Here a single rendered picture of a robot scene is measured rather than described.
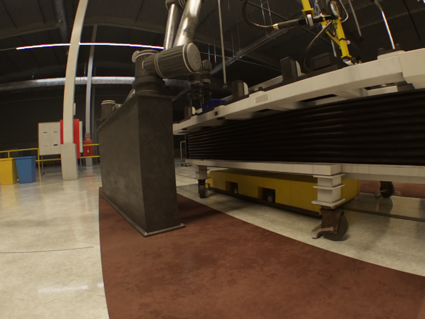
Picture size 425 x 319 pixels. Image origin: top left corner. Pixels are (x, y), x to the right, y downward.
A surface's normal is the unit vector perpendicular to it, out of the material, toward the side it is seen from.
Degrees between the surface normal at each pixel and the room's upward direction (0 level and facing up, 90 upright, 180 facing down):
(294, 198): 90
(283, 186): 90
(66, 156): 90
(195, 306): 0
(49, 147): 90
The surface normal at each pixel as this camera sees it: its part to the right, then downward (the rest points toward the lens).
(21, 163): 0.49, 0.07
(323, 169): -0.87, 0.07
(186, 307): -0.05, -1.00
